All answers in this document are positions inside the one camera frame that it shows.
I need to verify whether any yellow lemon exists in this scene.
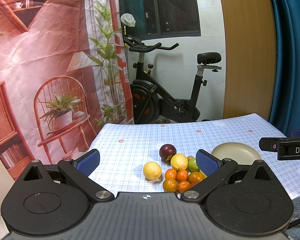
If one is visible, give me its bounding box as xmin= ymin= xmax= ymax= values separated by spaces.
xmin=170 ymin=154 xmax=188 ymax=171
xmin=143 ymin=161 xmax=161 ymax=180

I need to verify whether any dark purple passion fruit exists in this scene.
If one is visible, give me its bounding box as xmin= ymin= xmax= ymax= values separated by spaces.
xmin=159 ymin=144 xmax=177 ymax=161

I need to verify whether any dark window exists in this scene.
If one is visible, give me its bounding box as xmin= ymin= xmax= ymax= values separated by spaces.
xmin=119 ymin=0 xmax=200 ymax=40

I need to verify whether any printed room backdrop cloth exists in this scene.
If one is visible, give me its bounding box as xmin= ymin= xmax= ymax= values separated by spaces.
xmin=0 ymin=0 xmax=133 ymax=179

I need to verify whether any yellow lemon centre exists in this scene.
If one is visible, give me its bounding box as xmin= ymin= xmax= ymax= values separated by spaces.
xmin=170 ymin=154 xmax=188 ymax=171

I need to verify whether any orange tangerine front middle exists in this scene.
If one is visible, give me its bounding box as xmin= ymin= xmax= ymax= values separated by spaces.
xmin=178 ymin=181 xmax=191 ymax=193

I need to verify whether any yellow lemon left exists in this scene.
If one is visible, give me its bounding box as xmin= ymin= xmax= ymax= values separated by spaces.
xmin=143 ymin=161 xmax=161 ymax=180

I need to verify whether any large orange tangerine right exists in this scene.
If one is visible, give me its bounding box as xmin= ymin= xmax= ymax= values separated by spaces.
xmin=187 ymin=171 xmax=203 ymax=184

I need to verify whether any white cloth on bike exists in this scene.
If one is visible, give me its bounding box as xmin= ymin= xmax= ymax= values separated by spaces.
xmin=120 ymin=13 xmax=136 ymax=28

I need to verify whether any orange tangerine back right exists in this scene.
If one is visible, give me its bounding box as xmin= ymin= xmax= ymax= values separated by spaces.
xmin=176 ymin=170 xmax=188 ymax=183

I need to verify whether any blue plaid tablecloth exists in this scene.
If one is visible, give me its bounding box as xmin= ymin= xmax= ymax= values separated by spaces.
xmin=89 ymin=114 xmax=300 ymax=199

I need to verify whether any black exercise bike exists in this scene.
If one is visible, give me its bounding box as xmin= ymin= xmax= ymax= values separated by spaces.
xmin=121 ymin=35 xmax=222 ymax=125

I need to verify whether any teal curtain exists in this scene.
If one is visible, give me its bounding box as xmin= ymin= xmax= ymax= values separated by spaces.
xmin=269 ymin=0 xmax=300 ymax=136

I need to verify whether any wooden door panel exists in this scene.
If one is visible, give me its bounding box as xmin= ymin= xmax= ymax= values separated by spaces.
xmin=221 ymin=0 xmax=276 ymax=119

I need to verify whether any beige round plate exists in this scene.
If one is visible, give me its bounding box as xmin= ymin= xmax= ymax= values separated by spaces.
xmin=211 ymin=142 xmax=262 ymax=165

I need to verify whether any green apple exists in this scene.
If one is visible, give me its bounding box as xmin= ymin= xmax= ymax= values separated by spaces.
xmin=188 ymin=158 xmax=199 ymax=172

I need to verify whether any yellow-green apple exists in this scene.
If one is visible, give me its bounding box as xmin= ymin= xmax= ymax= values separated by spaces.
xmin=199 ymin=170 xmax=207 ymax=179

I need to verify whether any orange tangerine back left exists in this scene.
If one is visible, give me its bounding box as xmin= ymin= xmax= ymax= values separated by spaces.
xmin=165 ymin=169 xmax=177 ymax=179

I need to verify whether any speckled orange tangerine front left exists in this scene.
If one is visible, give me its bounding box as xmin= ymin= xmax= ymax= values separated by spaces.
xmin=162 ymin=179 xmax=178 ymax=192

